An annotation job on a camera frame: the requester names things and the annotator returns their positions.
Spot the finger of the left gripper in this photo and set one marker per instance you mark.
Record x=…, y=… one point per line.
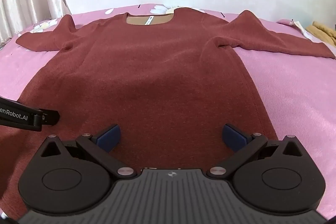
x=45, y=117

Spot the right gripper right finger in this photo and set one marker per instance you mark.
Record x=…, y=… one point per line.
x=245, y=147

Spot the dark red knit sweater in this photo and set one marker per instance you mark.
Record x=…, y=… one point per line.
x=170, y=87

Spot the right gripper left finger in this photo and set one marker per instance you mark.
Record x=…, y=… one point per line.
x=99, y=146

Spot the white neck label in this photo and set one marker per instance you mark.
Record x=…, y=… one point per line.
x=149, y=20

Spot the mustard yellow folded garment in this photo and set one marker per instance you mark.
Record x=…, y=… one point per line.
x=322, y=32

